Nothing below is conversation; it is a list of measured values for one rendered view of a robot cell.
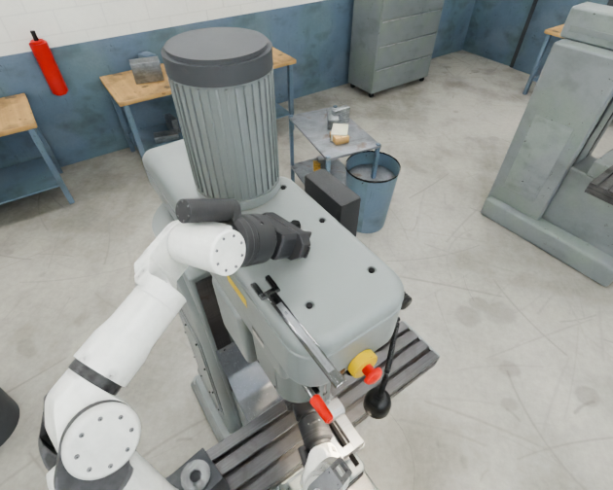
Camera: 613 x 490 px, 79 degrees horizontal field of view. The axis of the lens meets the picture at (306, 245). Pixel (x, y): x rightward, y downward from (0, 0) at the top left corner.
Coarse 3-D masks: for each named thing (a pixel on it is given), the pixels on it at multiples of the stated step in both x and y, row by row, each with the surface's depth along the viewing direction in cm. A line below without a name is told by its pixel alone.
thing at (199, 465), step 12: (192, 456) 120; (204, 456) 120; (180, 468) 118; (192, 468) 116; (204, 468) 116; (216, 468) 118; (168, 480) 115; (180, 480) 115; (192, 480) 115; (204, 480) 114; (216, 480) 115
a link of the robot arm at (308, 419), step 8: (288, 408) 118; (296, 408) 115; (304, 408) 115; (312, 408) 115; (296, 416) 114; (304, 416) 115; (312, 416) 112; (304, 424) 111; (312, 424) 110; (320, 424) 110; (328, 424) 113; (304, 432) 110
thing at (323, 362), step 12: (252, 288) 68; (276, 288) 68; (276, 300) 66; (288, 312) 64; (288, 324) 62; (300, 324) 62; (300, 336) 61; (312, 348) 59; (324, 360) 58; (324, 372) 57; (336, 372) 56; (336, 384) 55
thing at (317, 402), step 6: (306, 390) 74; (312, 396) 73; (318, 396) 73; (312, 402) 72; (318, 402) 72; (324, 402) 72; (318, 408) 71; (324, 408) 71; (324, 414) 70; (330, 414) 70; (324, 420) 70; (330, 420) 70
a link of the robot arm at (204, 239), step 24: (192, 216) 51; (216, 216) 55; (240, 216) 58; (168, 240) 54; (192, 240) 52; (216, 240) 49; (240, 240) 53; (192, 264) 53; (216, 264) 50; (240, 264) 54
